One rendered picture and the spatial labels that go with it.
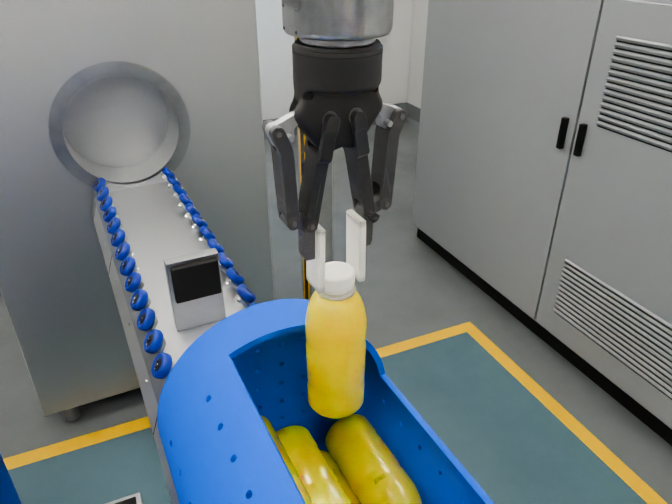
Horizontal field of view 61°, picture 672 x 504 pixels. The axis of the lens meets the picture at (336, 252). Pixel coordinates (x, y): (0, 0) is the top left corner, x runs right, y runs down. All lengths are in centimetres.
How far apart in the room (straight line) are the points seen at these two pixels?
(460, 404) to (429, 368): 23
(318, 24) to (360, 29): 3
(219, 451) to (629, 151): 185
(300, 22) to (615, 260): 195
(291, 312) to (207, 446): 18
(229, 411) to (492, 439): 174
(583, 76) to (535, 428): 130
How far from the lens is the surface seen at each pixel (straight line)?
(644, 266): 223
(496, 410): 237
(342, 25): 45
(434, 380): 244
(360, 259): 57
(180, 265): 109
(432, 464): 71
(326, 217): 133
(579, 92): 232
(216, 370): 63
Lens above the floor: 162
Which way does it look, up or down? 29 degrees down
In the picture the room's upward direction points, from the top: straight up
